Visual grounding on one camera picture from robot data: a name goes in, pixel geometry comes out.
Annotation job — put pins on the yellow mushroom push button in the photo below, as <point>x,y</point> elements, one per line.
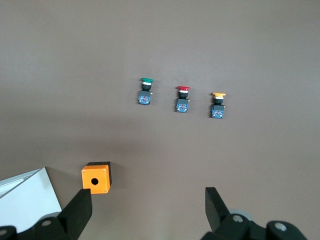
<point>217,110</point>

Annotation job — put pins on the orange button enclosure box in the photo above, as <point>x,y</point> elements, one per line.
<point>96,180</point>

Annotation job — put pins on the white drawer cabinet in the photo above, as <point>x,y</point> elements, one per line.
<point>27,200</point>

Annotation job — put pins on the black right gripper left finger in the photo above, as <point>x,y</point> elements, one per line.
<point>77,212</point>

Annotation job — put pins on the red mushroom push button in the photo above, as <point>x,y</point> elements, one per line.
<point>182,103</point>

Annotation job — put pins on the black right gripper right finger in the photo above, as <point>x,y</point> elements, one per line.
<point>215,212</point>

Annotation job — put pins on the green mushroom push button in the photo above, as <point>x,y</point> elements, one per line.
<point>145,96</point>

